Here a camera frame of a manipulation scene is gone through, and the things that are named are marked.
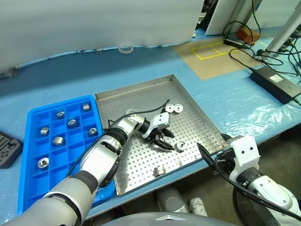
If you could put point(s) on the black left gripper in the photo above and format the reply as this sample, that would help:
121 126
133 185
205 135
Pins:
155 136

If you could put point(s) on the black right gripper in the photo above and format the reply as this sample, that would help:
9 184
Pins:
224 161

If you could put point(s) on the flanged metal roller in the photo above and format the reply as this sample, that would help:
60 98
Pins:
178 108
169 108
181 146

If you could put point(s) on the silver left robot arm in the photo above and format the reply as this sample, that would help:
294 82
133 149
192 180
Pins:
105 153

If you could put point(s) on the perforated steel tray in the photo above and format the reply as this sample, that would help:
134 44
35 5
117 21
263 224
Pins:
188 122

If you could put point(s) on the blue plastic compartment tray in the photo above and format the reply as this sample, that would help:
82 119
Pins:
35 186

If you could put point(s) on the grey rounded cover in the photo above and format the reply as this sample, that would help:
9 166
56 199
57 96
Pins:
171 199

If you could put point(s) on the brown cardboard mat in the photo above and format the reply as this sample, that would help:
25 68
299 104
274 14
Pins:
211 68

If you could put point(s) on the grey robot torso cover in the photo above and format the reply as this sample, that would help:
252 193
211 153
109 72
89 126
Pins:
164 220

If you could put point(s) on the black power adapter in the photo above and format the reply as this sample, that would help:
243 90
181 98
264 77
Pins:
275 82

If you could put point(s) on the white tape roll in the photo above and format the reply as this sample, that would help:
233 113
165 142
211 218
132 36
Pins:
125 52

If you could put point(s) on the black power strip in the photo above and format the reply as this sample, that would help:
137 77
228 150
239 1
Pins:
235 43

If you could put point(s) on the orange brown box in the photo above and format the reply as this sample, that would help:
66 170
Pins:
247 34

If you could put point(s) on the white panel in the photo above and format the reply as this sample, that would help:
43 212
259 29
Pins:
223 16

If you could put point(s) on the white foam sheet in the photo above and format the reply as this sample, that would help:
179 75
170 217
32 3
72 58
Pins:
94 23

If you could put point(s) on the black handheld controller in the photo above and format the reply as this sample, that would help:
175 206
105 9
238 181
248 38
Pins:
7 150

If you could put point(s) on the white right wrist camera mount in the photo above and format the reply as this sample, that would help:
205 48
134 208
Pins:
244 150

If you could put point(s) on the aluminium frame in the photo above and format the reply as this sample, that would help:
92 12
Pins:
285 30

